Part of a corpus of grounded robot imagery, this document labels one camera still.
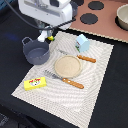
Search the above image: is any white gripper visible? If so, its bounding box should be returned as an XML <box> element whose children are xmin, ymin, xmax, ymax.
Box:
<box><xmin>18</xmin><ymin>0</ymin><xmax>73</xmax><ymax>30</ymax></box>

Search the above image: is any grey pot with handle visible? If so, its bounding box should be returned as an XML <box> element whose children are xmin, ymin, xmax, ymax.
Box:
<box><xmin>22</xmin><ymin>37</ymin><xmax>50</xmax><ymax>65</ymax></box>

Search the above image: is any light blue toy carton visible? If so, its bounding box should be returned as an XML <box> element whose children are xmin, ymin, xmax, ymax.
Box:
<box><xmin>75</xmin><ymin>34</ymin><xmax>90</xmax><ymax>52</ymax></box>

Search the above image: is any yellow toy box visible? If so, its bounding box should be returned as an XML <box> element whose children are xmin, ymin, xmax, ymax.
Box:
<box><xmin>24</xmin><ymin>77</ymin><xmax>46</xmax><ymax>91</ymax></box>

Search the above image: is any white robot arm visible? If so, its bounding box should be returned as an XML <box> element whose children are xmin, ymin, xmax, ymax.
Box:
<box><xmin>18</xmin><ymin>0</ymin><xmax>73</xmax><ymax>30</ymax></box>

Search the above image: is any dark grey pot on stove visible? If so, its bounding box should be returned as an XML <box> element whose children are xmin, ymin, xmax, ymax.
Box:
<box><xmin>70</xmin><ymin>1</ymin><xmax>78</xmax><ymax>17</ymax></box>

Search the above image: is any round wooden plate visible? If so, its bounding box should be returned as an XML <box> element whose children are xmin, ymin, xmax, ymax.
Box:
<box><xmin>54</xmin><ymin>55</ymin><xmax>82</xmax><ymax>78</ymax></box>

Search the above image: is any beige bowl on stove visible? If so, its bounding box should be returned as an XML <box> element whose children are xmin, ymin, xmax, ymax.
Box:
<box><xmin>117</xmin><ymin>4</ymin><xmax>128</xmax><ymax>30</ymax></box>

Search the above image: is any woven beige placemat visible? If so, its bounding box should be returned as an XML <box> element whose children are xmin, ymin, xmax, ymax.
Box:
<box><xmin>12</xmin><ymin>31</ymin><xmax>113</xmax><ymax>128</ymax></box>

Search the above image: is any knife with wooden handle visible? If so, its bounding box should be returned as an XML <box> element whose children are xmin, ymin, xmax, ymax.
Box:
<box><xmin>57</xmin><ymin>49</ymin><xmax>96</xmax><ymax>63</ymax></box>

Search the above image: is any fork with wooden handle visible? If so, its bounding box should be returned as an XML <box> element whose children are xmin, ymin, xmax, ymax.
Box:
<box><xmin>44</xmin><ymin>70</ymin><xmax>84</xmax><ymax>89</ymax></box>

